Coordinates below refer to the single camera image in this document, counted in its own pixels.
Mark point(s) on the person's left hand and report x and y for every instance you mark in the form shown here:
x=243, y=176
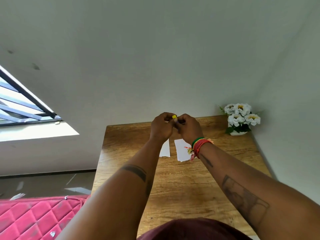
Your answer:
x=160, y=128

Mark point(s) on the person's right hand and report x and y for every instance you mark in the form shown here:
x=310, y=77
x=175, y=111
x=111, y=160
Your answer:
x=191, y=129

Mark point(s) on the person's right fingers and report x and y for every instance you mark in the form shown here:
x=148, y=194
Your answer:
x=182, y=119

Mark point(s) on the person's left fingers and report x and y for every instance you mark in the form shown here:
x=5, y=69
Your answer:
x=168, y=116

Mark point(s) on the small yellow cap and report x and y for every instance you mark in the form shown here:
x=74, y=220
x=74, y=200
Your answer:
x=174, y=117

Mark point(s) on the person's left forearm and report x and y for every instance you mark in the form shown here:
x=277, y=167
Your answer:
x=120, y=192

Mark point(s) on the person's right forearm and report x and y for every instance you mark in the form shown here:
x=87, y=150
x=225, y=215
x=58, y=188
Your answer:
x=250, y=192

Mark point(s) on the wide white paper piece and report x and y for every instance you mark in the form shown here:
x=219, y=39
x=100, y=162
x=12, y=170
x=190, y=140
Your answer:
x=182, y=151

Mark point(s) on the narrow white paper piece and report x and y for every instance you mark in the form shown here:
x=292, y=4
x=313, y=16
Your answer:
x=165, y=149

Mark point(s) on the small white flower pot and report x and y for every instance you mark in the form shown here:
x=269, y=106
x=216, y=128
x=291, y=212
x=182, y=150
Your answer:
x=237, y=133

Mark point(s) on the white artificial flower bunch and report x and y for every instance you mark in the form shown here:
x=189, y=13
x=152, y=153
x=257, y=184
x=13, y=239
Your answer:
x=241, y=114

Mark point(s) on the maroon shirt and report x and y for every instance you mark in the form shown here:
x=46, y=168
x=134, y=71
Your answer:
x=195, y=231

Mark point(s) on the window with dark bars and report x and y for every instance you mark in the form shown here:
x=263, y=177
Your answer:
x=22, y=104

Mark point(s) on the red quilted mattress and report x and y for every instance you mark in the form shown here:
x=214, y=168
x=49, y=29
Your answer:
x=32, y=217

